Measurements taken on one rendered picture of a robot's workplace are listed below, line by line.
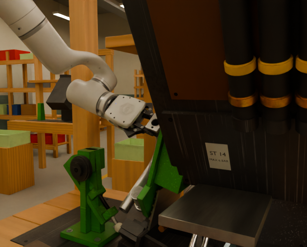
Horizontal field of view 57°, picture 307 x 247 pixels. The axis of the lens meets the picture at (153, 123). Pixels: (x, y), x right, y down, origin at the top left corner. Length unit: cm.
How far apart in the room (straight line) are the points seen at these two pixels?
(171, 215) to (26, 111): 626
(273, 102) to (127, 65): 1162
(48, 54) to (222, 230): 62
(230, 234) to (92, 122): 98
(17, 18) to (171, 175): 54
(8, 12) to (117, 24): 1171
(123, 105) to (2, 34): 901
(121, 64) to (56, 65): 1132
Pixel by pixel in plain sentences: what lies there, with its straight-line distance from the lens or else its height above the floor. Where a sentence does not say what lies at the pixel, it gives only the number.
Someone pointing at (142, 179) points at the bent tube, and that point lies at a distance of 86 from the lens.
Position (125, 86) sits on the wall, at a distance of 1201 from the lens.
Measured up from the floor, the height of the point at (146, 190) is 110.
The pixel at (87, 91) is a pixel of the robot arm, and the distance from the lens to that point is 91.
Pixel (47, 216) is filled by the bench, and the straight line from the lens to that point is 118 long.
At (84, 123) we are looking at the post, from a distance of 132.
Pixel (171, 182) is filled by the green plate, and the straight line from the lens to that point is 70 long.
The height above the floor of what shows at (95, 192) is 104.
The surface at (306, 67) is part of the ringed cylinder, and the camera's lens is 42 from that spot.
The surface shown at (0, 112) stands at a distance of 719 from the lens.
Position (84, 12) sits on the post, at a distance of 135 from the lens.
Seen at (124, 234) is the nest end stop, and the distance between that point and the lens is 81.
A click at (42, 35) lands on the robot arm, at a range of 83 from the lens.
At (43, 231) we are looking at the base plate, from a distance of 103.
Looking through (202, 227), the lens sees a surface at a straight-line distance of 49.
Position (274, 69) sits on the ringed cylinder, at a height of 137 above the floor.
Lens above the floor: 134
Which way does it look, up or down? 6 degrees down
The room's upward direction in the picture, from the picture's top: straight up
